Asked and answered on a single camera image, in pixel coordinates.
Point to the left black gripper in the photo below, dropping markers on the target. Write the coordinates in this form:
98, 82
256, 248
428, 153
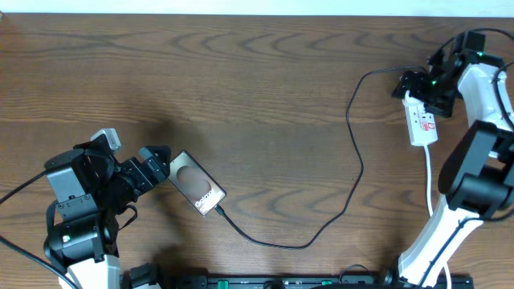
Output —
141, 185

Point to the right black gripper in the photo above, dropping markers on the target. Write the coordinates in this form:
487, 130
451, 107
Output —
442, 108

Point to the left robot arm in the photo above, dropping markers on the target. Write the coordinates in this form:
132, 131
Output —
92, 188

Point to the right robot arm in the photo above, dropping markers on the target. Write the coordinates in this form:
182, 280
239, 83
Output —
476, 181

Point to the white power strip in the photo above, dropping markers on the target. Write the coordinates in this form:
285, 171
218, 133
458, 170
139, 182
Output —
420, 123

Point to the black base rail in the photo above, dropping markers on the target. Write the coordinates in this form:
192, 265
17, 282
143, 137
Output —
354, 276

